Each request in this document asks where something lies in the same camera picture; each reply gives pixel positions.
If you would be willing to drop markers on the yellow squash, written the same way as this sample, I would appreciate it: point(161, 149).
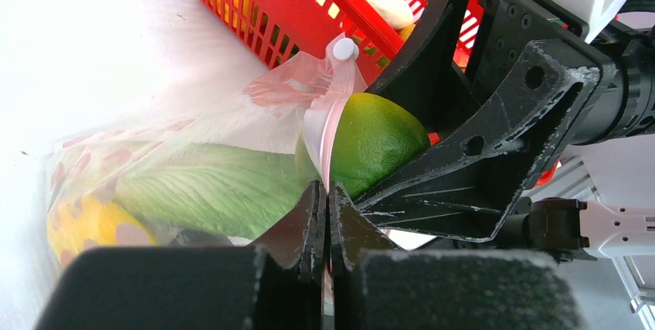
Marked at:
point(78, 225)

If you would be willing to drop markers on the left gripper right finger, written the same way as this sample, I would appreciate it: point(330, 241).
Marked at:
point(350, 235)

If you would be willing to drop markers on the green napa cabbage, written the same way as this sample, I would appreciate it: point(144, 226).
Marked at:
point(216, 189)

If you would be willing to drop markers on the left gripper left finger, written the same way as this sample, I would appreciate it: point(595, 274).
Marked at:
point(289, 290)

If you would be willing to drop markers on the red plastic basket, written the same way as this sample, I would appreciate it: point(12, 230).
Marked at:
point(286, 5)

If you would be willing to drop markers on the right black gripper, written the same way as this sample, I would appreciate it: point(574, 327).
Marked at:
point(465, 186)

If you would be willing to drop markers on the clear pink-dotted zip bag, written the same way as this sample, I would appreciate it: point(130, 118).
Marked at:
point(263, 116)

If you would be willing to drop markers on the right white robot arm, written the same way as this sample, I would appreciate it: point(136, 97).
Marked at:
point(565, 228)

